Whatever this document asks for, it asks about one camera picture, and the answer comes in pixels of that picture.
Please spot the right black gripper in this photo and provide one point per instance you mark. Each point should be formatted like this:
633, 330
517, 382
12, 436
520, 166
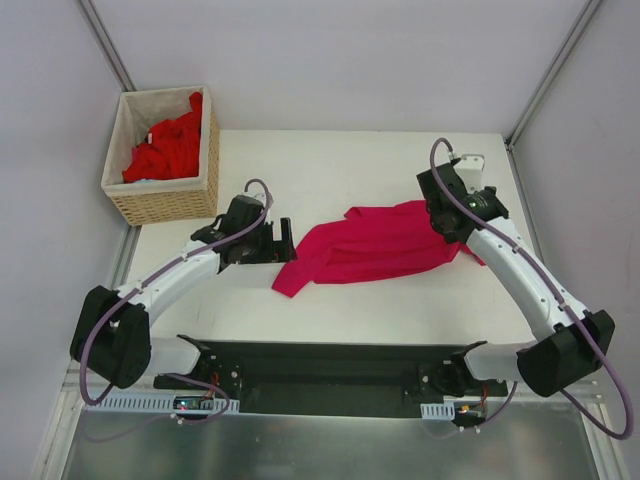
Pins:
442, 223

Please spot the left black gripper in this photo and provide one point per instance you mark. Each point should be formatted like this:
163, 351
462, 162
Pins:
273, 245

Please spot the magenta t shirt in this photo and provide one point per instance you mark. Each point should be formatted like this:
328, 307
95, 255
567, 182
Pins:
368, 244

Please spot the wicker laundry basket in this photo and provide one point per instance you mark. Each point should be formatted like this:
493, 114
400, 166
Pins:
169, 200

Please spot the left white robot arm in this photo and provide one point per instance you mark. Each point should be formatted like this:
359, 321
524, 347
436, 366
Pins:
113, 336

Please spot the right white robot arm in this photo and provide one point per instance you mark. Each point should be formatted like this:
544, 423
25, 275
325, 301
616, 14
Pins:
565, 332

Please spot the red t shirt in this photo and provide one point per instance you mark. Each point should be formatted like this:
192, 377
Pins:
171, 148

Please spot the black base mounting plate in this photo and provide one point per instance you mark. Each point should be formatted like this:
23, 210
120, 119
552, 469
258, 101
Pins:
315, 379

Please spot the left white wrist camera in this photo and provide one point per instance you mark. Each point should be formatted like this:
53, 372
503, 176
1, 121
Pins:
260, 195

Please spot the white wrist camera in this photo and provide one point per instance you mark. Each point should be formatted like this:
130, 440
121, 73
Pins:
260, 195
470, 168

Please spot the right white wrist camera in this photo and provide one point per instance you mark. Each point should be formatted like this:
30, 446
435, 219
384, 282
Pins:
470, 168

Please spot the right white cable duct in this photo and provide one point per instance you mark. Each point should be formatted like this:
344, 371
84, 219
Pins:
444, 411

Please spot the white cable duct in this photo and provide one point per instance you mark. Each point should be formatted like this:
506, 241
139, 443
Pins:
444, 411
164, 404

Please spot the right aluminium frame post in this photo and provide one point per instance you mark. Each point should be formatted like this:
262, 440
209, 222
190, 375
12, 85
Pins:
579, 28

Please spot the aluminium frame post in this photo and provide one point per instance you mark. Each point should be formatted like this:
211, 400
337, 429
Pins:
579, 28
105, 44

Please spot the left white cable duct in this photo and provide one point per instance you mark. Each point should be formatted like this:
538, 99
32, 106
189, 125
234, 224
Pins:
164, 404

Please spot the left aluminium frame post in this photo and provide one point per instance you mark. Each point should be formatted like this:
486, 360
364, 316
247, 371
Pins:
105, 44

